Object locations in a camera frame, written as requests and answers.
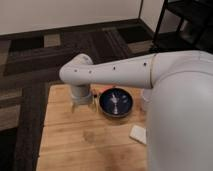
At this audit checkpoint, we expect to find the dark blue ceramic bowl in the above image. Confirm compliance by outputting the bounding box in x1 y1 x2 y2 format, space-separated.
99 88 133 118

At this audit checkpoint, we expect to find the white rectangular sponge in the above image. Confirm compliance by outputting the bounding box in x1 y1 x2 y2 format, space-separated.
130 125 146 144

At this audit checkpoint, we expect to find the white plastic cup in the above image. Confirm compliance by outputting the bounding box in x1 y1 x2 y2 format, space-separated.
141 89 151 111

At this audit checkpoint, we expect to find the dark patterned rug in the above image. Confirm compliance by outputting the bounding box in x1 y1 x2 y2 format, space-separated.
0 19 153 171

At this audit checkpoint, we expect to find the black metal shelf rack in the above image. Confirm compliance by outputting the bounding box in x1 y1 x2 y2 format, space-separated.
152 0 213 52

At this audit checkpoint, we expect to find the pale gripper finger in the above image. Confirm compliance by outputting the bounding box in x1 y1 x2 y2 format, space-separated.
71 103 76 113
90 99 97 112

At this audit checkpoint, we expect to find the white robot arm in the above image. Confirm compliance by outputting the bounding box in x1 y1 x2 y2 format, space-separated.
59 50 213 171

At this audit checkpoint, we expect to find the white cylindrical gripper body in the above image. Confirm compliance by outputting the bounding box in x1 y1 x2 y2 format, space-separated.
70 84 92 105

